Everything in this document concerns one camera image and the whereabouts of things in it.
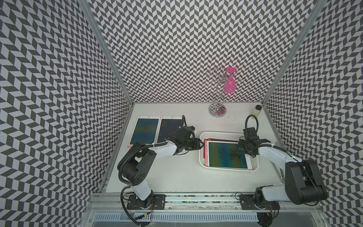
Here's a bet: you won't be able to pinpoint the white plastic storage tray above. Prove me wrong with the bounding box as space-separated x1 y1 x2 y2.
199 131 259 172

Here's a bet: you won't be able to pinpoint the pink writing tablet colourful screen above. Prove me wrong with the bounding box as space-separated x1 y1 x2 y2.
128 116 161 148

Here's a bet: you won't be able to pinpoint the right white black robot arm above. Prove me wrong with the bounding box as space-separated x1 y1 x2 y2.
238 126 328 210

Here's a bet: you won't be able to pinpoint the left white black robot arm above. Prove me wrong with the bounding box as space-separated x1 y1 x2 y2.
117 115 204 209

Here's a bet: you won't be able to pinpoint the small glass jar black lid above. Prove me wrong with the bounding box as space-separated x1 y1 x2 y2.
252 105 262 117

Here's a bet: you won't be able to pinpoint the metal tongs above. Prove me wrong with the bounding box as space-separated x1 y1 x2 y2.
271 160 285 183

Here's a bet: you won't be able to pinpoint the pink plastic goblet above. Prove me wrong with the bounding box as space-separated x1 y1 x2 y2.
223 67 237 94

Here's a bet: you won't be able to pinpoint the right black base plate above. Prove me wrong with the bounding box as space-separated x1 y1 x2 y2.
238 194 280 212

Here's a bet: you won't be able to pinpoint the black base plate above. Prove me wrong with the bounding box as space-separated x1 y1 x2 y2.
127 194 166 210
238 194 280 212

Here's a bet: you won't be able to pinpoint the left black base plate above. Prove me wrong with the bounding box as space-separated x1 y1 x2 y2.
127 194 166 210

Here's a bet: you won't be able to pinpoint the aluminium front rail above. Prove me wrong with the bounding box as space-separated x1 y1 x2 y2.
85 192 321 213

